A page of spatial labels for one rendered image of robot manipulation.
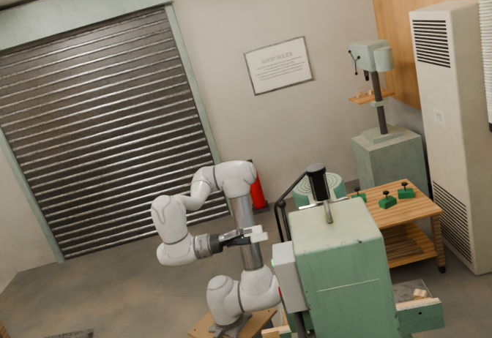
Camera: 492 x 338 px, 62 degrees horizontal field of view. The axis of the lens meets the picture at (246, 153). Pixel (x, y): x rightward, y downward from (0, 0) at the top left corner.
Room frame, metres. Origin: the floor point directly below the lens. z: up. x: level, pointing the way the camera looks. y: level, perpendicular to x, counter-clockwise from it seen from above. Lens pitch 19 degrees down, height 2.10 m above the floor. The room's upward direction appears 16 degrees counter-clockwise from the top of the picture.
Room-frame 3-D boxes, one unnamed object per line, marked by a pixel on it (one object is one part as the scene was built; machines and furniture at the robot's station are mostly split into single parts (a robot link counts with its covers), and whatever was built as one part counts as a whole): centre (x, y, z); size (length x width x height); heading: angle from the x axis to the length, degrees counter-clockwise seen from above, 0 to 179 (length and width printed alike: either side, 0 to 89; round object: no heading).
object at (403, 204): (2.66, -0.84, 0.32); 0.66 x 0.57 x 0.64; 88
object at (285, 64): (4.24, -0.58, 1.48); 0.64 x 0.02 x 0.46; 88
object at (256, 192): (4.17, 0.01, 0.30); 0.19 x 0.18 x 0.60; 178
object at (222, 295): (1.77, 0.31, 0.78); 0.18 x 0.16 x 0.22; 80
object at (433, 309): (1.21, -0.23, 0.93); 0.60 x 0.02 x 0.06; 83
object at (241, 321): (1.75, 0.34, 0.65); 0.22 x 0.18 x 0.06; 143
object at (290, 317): (1.05, -0.02, 1.22); 0.09 x 0.08 x 0.15; 173
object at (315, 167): (1.11, -0.18, 1.53); 0.08 x 0.08 x 0.17; 83
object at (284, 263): (0.95, -0.02, 1.40); 0.10 x 0.06 x 0.16; 173
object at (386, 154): (3.46, -1.26, 0.79); 0.62 x 0.48 x 1.58; 1
